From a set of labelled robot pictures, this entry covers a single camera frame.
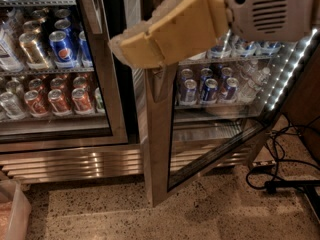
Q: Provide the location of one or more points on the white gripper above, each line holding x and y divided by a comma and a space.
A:
266, 12

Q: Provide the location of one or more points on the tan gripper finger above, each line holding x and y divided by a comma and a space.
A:
177, 30

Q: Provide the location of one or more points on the glass fridge door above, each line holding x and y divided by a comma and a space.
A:
163, 120
84, 21

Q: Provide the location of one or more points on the steel fridge bottom grille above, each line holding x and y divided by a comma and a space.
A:
111, 161

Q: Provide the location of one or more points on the silver blue energy can left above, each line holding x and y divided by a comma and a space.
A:
221, 50

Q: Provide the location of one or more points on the silver blue energy can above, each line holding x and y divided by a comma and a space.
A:
243, 48
221, 50
268, 48

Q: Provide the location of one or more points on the silver blue energy can right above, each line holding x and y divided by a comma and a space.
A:
268, 48

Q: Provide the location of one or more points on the silver blue energy can middle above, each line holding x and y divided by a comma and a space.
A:
243, 48

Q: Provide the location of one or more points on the clear water bottle back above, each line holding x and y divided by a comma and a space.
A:
247, 68

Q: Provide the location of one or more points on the clear water bottle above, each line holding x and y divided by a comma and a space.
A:
247, 68
251, 88

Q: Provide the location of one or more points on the blue Pepsi can lower middle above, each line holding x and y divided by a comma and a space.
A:
209, 91

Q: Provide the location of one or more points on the blue pepsi can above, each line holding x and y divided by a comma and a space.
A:
63, 48
188, 92
209, 91
228, 90

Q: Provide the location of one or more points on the blue Pepsi can lower left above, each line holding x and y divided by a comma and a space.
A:
188, 92

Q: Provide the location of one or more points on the clear water bottle front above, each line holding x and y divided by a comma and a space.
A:
251, 88

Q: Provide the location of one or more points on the blue Pepsi can lower right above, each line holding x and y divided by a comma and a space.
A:
228, 90

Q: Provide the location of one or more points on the blue Pepsi can front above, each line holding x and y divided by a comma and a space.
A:
63, 48

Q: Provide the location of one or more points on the red cola can right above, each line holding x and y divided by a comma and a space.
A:
82, 101

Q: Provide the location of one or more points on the red cola can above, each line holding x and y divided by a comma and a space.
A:
36, 103
59, 102
82, 101

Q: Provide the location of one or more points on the red cola can middle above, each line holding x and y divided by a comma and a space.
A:
59, 102

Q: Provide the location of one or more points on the gold soda can front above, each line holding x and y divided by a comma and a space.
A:
37, 56

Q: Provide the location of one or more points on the red cola can left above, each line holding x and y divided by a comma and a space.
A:
36, 103

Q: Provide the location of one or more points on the silver diet cola can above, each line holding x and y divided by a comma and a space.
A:
12, 105

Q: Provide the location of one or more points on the translucent plastic bin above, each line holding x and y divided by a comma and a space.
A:
14, 211

